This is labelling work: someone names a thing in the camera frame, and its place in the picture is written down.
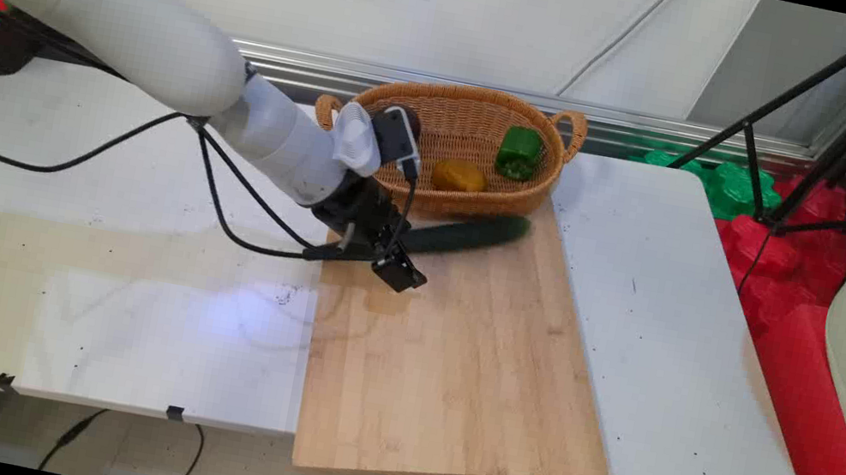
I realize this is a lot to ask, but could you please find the woven wicker basket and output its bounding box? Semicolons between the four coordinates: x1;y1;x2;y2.
299;60;592;243

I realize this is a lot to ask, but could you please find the black tripod stand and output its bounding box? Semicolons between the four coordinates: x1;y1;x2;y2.
646;0;846;313

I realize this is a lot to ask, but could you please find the black floor cable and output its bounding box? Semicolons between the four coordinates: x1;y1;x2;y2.
36;399;110;475
171;421;208;475

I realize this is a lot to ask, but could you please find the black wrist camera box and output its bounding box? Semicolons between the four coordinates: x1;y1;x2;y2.
362;101;432;183

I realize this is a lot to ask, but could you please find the green foam mat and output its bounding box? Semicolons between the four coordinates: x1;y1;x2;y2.
622;142;788;229

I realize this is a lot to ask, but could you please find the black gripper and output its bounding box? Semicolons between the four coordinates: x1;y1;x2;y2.
299;165;445;298

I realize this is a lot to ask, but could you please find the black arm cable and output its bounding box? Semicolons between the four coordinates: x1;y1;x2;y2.
0;0;442;280

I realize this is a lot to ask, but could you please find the yellow lemon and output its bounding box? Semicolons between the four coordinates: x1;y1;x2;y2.
429;155;490;199

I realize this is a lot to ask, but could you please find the bamboo cutting board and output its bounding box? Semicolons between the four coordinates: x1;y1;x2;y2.
285;158;657;475

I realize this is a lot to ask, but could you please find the dark green cucumber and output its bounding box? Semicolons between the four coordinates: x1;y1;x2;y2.
300;179;533;299

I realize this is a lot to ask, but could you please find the metal window rail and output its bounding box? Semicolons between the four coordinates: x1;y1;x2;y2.
225;37;828;184

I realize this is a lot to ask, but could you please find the green bell pepper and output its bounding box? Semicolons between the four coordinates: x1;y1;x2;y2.
492;123;547;185

